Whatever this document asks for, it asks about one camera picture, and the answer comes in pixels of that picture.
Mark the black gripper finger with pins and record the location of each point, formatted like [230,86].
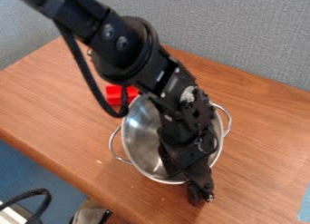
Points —
[201,183]

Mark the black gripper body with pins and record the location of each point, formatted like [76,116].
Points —
[186,148]

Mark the stainless steel pot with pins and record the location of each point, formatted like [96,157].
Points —
[134,142]

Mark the red plastic block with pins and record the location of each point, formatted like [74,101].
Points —
[114,94]

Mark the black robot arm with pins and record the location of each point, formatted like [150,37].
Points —
[130,59]

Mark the grey black object under table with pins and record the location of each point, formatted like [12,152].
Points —
[90,213]

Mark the white black device corner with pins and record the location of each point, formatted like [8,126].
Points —
[15,215]

